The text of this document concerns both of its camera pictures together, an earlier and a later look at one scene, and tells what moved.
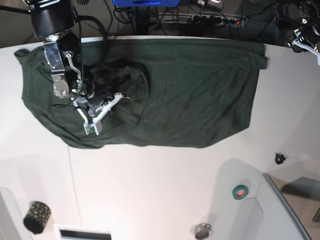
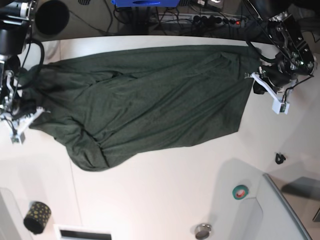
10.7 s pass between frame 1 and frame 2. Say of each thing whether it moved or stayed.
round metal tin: stayed
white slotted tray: stayed
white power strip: stayed
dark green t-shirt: moved
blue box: stayed
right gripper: moved
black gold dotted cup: stayed
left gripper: moved
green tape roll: stayed
